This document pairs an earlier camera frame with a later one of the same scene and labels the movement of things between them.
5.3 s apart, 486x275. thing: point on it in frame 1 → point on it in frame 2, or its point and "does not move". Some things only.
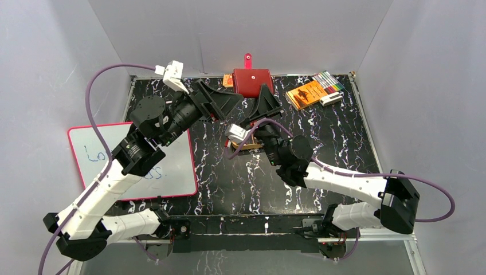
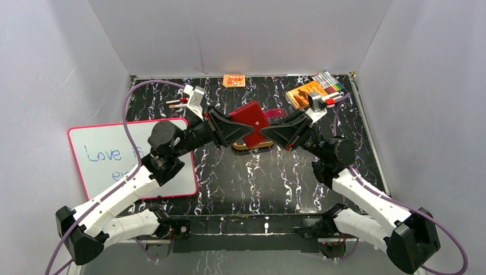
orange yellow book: [305, 95] does not move
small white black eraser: [331, 98] does not move
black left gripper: [204, 100] → [214, 126]
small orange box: [227, 80] does not move
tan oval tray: [247, 146] does not move
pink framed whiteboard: [173, 175] does not move
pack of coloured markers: [330, 83] does not move
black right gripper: [268, 106] → [292, 130]
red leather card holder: [248, 81] → [252, 115]
